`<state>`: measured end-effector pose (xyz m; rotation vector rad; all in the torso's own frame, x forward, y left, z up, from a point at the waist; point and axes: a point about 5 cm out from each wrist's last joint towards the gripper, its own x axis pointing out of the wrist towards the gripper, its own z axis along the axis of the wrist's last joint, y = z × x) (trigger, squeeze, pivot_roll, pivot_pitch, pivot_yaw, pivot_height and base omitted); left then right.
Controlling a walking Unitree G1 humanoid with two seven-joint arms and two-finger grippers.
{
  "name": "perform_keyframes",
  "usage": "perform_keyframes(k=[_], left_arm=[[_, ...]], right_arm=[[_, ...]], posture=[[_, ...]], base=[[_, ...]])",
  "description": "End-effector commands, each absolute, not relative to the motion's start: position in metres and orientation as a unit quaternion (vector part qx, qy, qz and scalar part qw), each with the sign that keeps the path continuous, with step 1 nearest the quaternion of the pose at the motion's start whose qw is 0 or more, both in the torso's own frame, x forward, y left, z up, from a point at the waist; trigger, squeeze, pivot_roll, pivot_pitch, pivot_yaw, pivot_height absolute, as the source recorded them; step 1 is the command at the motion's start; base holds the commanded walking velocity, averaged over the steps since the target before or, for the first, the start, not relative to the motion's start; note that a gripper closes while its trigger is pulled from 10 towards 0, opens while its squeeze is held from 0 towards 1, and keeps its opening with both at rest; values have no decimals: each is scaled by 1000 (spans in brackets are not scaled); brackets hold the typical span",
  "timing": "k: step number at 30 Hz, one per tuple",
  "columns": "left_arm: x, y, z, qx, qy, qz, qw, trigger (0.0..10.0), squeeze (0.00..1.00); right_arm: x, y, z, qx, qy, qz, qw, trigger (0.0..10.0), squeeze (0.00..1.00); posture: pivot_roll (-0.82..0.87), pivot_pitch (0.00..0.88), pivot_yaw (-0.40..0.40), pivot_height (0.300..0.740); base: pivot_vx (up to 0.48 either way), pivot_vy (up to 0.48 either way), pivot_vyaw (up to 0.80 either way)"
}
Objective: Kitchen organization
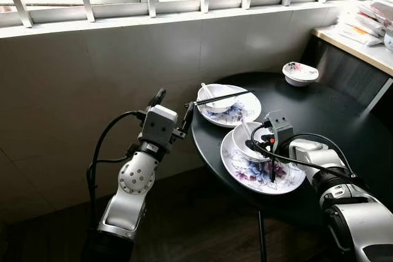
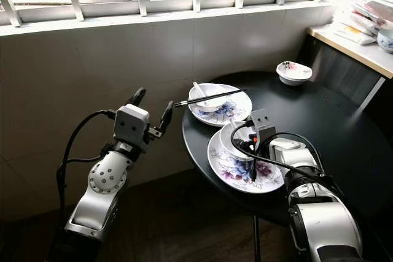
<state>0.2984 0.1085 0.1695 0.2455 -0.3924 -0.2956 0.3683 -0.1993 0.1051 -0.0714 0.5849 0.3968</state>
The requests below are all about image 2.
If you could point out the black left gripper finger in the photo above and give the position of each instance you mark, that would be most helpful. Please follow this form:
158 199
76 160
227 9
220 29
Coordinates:
138 96
167 115

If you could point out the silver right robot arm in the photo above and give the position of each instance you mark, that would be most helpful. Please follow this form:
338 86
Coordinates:
331 225

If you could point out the round black table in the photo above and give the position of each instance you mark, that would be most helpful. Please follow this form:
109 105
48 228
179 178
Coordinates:
331 115

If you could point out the blue patterned white bowl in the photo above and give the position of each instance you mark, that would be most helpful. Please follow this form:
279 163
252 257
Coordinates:
385 41

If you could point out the wood-top side cabinet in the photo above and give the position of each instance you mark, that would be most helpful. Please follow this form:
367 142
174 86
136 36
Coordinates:
362 50

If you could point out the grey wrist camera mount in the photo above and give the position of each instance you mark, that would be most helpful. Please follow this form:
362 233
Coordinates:
132 128
263 124

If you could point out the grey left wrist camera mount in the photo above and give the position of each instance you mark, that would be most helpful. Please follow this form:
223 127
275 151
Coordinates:
132 128

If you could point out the small floral white bowl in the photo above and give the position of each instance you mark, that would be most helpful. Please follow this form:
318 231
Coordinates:
293 78

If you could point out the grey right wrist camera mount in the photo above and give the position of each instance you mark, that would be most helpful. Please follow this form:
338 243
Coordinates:
263 124

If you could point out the white ceramic spoon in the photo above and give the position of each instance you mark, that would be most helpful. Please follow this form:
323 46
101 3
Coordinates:
232 128
198 90

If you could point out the blue floral white plate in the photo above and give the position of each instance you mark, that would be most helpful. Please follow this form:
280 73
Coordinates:
227 113

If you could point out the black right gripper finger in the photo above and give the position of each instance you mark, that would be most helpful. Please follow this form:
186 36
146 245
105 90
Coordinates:
238 145

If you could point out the black chopsticks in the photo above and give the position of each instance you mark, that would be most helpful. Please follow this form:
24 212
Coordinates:
212 97

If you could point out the purple floral white plate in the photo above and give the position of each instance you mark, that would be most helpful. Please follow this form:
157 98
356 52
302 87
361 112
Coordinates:
233 173

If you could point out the white ceramic bowl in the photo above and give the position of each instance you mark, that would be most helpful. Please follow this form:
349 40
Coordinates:
227 142
209 104

